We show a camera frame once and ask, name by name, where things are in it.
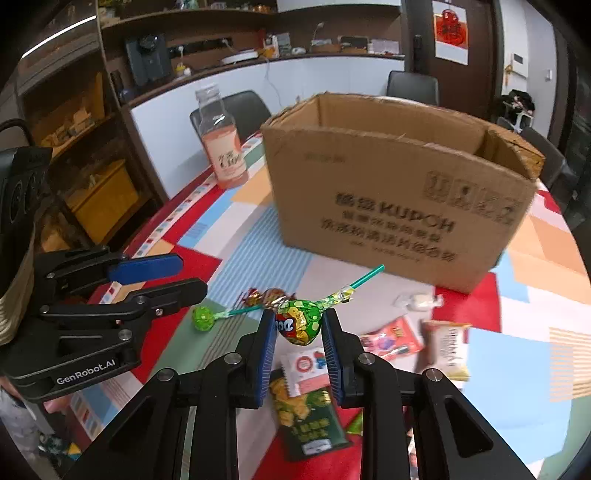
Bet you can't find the yellow storage bin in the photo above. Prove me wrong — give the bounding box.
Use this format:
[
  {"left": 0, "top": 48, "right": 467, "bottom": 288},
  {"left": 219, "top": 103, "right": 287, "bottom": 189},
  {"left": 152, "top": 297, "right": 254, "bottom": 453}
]
[{"left": 65, "top": 159, "right": 139, "bottom": 245}]

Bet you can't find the green snack packet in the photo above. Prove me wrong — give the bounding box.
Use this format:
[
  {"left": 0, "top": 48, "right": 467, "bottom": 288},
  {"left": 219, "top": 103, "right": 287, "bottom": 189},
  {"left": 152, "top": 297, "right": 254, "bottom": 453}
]
[{"left": 269, "top": 369, "right": 352, "bottom": 462}]

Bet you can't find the dark clothes pile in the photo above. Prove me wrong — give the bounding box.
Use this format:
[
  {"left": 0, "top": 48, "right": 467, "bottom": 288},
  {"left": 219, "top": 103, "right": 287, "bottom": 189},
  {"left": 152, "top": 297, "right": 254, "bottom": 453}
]
[{"left": 499, "top": 91, "right": 536, "bottom": 116}]

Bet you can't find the red white wall poster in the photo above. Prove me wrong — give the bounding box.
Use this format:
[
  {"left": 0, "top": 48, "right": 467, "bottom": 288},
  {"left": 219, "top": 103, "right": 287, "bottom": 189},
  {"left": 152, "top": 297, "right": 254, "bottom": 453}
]
[{"left": 431, "top": 0, "right": 469, "bottom": 64}]

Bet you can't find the small green lollipop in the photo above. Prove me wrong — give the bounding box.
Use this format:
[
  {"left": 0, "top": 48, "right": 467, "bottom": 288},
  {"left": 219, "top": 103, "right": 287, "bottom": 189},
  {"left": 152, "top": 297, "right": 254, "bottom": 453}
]
[{"left": 192, "top": 302, "right": 266, "bottom": 332}]

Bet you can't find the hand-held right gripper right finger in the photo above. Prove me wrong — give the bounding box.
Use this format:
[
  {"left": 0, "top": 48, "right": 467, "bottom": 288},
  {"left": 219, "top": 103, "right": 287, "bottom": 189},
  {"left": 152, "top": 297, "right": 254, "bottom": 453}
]
[{"left": 321, "top": 308, "right": 539, "bottom": 480}]

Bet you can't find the dark brown door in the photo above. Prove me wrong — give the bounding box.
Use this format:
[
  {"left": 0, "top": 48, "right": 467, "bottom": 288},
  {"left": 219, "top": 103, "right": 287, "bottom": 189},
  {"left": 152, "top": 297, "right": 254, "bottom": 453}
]
[{"left": 402, "top": 0, "right": 502, "bottom": 121}]

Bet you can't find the pink snack packet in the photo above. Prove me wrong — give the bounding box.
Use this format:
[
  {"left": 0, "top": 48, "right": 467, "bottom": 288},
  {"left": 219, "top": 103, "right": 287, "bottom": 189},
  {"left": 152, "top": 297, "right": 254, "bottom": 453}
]
[{"left": 360, "top": 316, "right": 426, "bottom": 361}]

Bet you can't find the dark grey dining chair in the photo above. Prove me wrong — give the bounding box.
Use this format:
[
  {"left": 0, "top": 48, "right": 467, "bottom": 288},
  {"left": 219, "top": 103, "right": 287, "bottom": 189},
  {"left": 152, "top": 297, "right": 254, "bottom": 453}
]
[
  {"left": 385, "top": 70, "right": 439, "bottom": 106},
  {"left": 189, "top": 90, "right": 272, "bottom": 144},
  {"left": 519, "top": 126, "right": 566, "bottom": 185}
]

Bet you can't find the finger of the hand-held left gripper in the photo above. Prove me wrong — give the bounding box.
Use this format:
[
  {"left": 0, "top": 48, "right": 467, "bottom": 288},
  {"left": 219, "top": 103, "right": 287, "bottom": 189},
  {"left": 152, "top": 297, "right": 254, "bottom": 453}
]
[
  {"left": 34, "top": 247, "right": 184, "bottom": 296},
  {"left": 39, "top": 278, "right": 208, "bottom": 329}
]

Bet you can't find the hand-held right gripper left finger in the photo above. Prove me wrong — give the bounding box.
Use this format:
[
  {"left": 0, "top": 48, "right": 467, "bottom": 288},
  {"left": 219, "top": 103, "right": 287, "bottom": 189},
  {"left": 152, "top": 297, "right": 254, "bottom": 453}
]
[{"left": 62, "top": 309, "right": 278, "bottom": 480}]

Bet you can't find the pink drink bottle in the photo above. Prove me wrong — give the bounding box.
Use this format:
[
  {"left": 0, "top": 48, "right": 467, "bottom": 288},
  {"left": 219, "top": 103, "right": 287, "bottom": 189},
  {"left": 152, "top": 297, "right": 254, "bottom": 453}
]
[{"left": 195, "top": 84, "right": 250, "bottom": 189}]

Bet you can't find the beige snack packet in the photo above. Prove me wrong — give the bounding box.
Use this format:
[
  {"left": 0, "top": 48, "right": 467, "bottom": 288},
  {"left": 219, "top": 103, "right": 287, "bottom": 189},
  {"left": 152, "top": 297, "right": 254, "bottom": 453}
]
[{"left": 422, "top": 320, "right": 472, "bottom": 381}]

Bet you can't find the gold brown candy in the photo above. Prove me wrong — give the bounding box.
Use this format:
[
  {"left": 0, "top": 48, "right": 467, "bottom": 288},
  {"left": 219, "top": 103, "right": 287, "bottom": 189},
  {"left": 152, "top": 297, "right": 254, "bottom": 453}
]
[{"left": 244, "top": 287, "right": 288, "bottom": 308}]

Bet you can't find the colourful patchwork tablecloth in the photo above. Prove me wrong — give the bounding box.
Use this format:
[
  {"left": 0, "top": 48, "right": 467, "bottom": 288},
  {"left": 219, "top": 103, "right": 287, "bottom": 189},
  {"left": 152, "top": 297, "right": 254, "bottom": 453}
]
[{"left": 44, "top": 131, "right": 591, "bottom": 480}]

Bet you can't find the white red snack packet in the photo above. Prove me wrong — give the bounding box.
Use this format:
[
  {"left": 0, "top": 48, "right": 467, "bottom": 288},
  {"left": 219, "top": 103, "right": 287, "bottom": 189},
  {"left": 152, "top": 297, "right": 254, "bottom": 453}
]
[{"left": 281, "top": 348, "right": 331, "bottom": 395}]

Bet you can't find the large green lollipop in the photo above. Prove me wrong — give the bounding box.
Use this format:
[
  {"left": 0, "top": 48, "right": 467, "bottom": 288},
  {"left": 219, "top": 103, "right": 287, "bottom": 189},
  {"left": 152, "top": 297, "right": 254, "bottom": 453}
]
[{"left": 274, "top": 264, "right": 385, "bottom": 348}]

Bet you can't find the black countertop appliance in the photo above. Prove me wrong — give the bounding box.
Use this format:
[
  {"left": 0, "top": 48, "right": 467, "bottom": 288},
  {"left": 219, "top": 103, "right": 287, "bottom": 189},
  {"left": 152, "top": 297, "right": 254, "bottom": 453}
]
[{"left": 126, "top": 34, "right": 172, "bottom": 86}]

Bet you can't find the small white candy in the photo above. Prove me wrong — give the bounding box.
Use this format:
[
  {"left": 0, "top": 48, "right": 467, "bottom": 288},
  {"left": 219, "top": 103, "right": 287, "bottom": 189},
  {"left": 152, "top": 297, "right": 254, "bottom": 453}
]
[{"left": 394, "top": 293, "right": 444, "bottom": 313}]

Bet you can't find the cardboard box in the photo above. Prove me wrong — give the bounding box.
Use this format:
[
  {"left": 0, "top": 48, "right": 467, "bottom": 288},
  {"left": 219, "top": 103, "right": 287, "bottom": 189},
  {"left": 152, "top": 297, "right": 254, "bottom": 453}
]
[{"left": 260, "top": 92, "right": 546, "bottom": 295}]

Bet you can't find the white sideboard cabinet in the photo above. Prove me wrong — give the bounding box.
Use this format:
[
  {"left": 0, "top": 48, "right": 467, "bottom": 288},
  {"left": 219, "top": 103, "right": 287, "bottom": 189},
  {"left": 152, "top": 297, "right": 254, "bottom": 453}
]
[{"left": 129, "top": 53, "right": 407, "bottom": 204}]

